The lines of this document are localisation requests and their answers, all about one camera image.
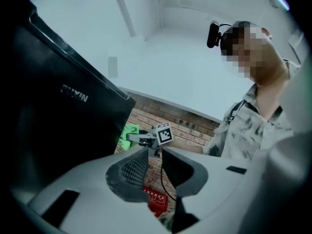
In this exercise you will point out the white wall pipe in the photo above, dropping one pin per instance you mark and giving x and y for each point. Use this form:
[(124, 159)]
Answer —
[(125, 8)]

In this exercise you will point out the green cloth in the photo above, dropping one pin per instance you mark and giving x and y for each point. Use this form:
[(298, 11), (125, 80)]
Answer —
[(126, 136)]

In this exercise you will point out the person's head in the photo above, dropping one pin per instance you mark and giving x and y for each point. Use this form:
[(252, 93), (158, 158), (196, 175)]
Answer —
[(253, 55)]

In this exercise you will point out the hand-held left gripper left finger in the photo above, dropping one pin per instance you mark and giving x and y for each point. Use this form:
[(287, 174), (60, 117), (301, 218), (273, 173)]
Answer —
[(97, 191)]

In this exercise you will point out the black mini fridge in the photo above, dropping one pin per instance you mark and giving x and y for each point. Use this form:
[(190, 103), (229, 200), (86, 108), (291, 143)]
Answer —
[(61, 121)]

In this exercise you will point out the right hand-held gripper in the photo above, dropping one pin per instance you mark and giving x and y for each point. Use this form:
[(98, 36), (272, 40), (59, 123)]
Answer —
[(162, 136)]

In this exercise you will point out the patterned white shirt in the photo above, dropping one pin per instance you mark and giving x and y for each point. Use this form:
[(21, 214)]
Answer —
[(246, 133)]

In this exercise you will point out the grey wall panel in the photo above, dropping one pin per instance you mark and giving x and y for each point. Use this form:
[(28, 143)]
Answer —
[(112, 67)]

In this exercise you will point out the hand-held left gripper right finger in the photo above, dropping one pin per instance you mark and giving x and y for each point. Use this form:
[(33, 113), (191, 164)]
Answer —
[(214, 177)]

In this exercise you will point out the black head camera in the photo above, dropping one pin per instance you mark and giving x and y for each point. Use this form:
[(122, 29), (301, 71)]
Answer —
[(213, 36)]

